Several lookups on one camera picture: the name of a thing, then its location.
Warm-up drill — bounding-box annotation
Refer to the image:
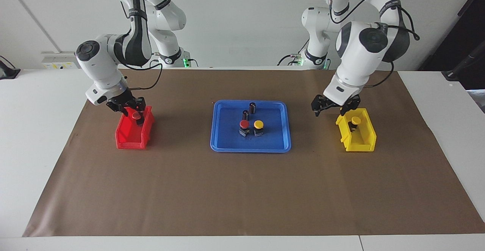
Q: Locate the blue plastic tray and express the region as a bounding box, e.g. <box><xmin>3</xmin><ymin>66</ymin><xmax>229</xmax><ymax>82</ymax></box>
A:
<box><xmin>210</xmin><ymin>100</ymin><xmax>292</xmax><ymax>153</ymax></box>

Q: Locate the red plastic bin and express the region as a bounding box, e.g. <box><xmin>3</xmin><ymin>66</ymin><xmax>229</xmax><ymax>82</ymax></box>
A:
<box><xmin>115</xmin><ymin>105</ymin><xmax>155</xmax><ymax>150</ymax></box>

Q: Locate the yellow plastic bin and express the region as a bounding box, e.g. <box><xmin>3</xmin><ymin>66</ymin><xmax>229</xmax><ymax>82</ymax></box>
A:
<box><xmin>335</xmin><ymin>108</ymin><xmax>377</xmax><ymax>153</ymax></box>

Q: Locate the brown paper mat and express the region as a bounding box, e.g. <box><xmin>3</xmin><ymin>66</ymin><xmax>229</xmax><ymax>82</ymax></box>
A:
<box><xmin>23</xmin><ymin>69</ymin><xmax>485</xmax><ymax>237</ymax></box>

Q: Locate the black device on table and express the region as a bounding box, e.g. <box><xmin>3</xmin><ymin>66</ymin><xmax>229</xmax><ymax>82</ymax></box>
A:
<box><xmin>0</xmin><ymin>56</ymin><xmax>21</xmax><ymax>80</ymax></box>

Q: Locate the black stand pole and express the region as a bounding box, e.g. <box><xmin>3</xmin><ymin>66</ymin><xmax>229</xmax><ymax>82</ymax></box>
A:
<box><xmin>441</xmin><ymin>41</ymin><xmax>485</xmax><ymax>82</ymax></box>

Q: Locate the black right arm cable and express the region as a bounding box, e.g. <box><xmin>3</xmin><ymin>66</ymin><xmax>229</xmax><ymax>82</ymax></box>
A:
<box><xmin>120</xmin><ymin>0</ymin><xmax>164</xmax><ymax>91</ymax></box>

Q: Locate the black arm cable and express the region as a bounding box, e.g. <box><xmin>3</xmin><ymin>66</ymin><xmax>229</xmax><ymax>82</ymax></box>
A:
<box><xmin>328</xmin><ymin>0</ymin><xmax>421</xmax><ymax>89</ymax></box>
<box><xmin>120</xmin><ymin>0</ymin><xmax>164</xmax><ymax>91</ymax></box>

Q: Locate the white wall socket strip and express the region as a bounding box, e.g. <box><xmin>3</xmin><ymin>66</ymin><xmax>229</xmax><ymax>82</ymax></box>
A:
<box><xmin>41</xmin><ymin>52</ymin><xmax>82</xmax><ymax>70</ymax></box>

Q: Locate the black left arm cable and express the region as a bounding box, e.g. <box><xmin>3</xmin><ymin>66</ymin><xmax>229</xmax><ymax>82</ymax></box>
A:
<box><xmin>328</xmin><ymin>0</ymin><xmax>421</xmax><ymax>89</ymax></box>

